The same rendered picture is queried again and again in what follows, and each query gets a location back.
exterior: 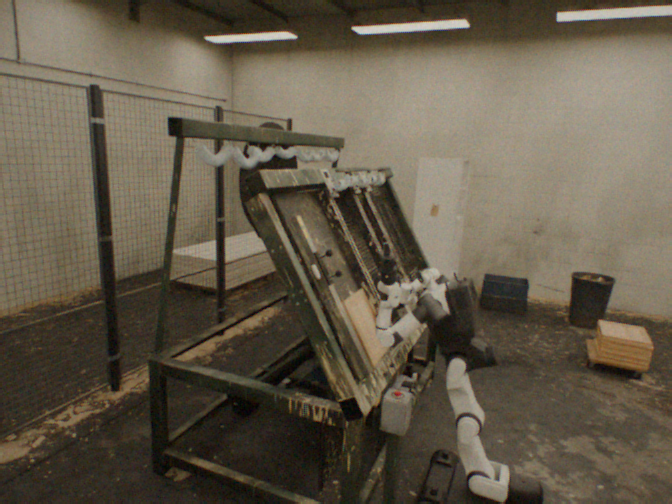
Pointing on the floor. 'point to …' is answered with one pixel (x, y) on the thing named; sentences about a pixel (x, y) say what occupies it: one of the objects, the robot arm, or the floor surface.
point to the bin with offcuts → (589, 298)
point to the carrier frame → (162, 454)
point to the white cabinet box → (441, 211)
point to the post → (391, 468)
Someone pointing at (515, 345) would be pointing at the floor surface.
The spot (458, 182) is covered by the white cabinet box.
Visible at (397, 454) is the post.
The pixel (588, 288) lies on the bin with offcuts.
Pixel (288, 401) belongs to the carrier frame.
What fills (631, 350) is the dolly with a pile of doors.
